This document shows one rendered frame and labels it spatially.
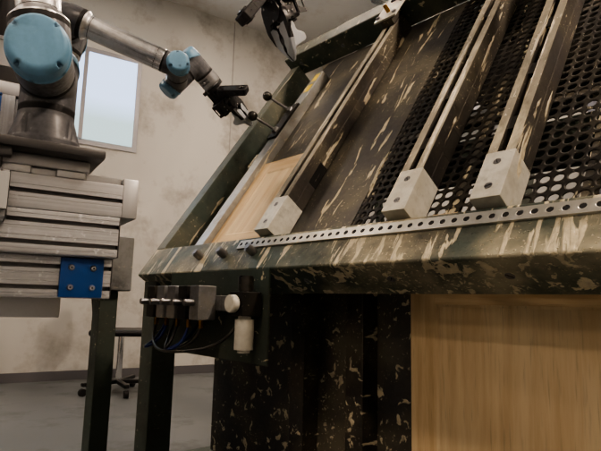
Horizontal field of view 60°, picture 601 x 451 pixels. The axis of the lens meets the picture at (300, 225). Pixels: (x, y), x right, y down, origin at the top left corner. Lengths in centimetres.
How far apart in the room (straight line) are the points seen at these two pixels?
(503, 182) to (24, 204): 94
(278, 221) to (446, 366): 58
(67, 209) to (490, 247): 85
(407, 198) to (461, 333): 34
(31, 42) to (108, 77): 452
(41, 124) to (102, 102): 434
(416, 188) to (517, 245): 31
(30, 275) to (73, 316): 402
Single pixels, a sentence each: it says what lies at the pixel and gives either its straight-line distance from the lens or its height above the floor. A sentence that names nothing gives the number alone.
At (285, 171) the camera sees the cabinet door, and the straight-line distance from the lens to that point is 177.
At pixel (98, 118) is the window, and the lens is 552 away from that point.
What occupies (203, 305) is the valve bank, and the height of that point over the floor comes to 71.
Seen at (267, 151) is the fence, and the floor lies 128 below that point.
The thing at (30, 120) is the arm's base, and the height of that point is 109.
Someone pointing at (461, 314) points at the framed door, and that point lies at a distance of 125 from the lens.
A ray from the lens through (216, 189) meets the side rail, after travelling 209.
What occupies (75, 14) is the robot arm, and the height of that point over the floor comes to 160.
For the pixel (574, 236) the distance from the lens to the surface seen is 90.
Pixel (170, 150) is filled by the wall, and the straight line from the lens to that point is 565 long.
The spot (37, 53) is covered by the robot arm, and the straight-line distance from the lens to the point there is 116.
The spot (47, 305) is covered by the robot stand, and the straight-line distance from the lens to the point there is 133.
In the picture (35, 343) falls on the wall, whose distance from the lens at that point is 523.
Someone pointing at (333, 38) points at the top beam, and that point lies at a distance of 236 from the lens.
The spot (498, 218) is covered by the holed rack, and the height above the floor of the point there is 88.
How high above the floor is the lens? 72
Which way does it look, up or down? 8 degrees up
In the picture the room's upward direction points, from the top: 1 degrees clockwise
